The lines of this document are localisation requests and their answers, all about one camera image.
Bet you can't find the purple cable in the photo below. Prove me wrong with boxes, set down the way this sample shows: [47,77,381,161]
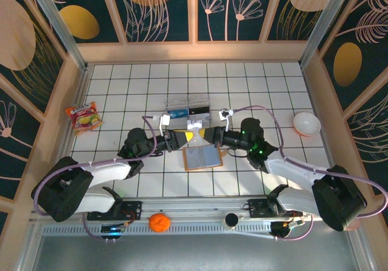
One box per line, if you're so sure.
[32,115,161,242]
[232,105,388,242]

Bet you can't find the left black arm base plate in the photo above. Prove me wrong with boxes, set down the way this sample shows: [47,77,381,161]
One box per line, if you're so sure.
[87,200,142,222]

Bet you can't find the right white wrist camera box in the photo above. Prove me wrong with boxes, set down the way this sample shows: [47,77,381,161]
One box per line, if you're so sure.
[218,108,236,122]

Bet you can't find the black card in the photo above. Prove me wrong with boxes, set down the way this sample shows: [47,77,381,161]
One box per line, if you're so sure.
[188,106,210,116]

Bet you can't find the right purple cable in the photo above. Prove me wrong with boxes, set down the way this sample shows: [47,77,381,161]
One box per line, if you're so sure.
[232,105,388,242]

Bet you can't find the orange ball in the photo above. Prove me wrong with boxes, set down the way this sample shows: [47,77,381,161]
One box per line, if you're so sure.
[148,212,171,233]

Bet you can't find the blue card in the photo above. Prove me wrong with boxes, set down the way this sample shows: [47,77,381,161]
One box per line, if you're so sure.
[167,109,189,119]

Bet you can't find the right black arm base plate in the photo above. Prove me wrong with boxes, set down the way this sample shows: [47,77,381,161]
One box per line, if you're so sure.
[247,198,286,219]

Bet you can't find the white bowl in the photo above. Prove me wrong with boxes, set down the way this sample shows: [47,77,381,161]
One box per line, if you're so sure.
[293,112,321,137]

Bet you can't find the white VIP card 88888815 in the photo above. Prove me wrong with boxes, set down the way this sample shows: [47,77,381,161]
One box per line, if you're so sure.
[186,119,207,147]

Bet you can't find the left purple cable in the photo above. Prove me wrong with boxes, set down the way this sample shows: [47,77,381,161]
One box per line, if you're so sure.
[32,115,161,242]

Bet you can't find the small black controller board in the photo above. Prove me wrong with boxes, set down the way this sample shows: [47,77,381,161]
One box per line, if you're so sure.
[269,218,306,241]
[101,221,134,242]

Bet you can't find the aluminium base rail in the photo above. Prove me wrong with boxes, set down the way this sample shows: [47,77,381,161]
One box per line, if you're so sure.
[30,194,355,223]

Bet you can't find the yellow leather card holder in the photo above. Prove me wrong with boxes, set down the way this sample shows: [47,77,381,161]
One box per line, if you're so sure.
[181,145,228,172]

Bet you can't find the perforated metal cable tray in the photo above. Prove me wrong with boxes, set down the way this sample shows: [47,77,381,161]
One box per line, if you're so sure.
[42,224,273,238]

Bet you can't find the aluminium corner post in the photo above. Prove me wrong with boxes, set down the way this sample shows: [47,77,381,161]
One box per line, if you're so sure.
[24,0,89,73]
[298,0,356,70]

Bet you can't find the red snack packet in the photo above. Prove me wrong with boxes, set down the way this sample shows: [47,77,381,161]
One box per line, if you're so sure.
[65,101,103,137]

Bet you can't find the clear acrylic card box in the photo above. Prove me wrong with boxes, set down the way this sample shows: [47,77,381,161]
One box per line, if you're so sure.
[164,94,212,131]

